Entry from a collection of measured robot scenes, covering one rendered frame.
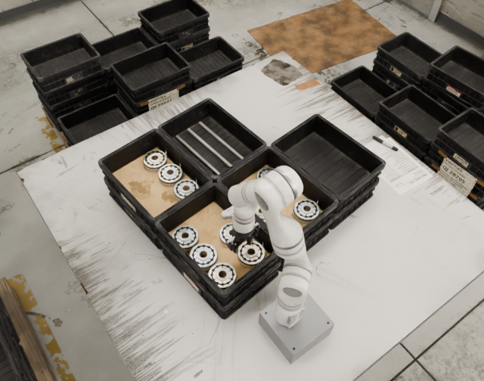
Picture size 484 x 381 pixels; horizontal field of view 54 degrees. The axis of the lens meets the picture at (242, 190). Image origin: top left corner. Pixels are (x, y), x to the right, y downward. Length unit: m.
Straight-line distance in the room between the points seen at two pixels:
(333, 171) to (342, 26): 2.53
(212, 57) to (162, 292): 1.92
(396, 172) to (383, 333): 0.80
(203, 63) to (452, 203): 1.86
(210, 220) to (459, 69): 2.09
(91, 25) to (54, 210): 2.58
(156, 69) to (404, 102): 1.59
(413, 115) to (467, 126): 0.33
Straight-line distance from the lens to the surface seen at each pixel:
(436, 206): 2.29
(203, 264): 1.77
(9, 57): 4.38
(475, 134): 3.01
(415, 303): 2.00
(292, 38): 4.24
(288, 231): 1.23
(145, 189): 2.02
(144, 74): 3.10
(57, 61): 3.34
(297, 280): 1.45
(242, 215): 1.50
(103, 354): 2.62
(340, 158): 2.16
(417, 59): 3.60
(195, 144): 2.16
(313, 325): 1.76
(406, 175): 2.35
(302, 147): 2.17
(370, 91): 3.42
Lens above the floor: 2.41
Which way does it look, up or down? 53 degrees down
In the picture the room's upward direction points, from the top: 2 degrees clockwise
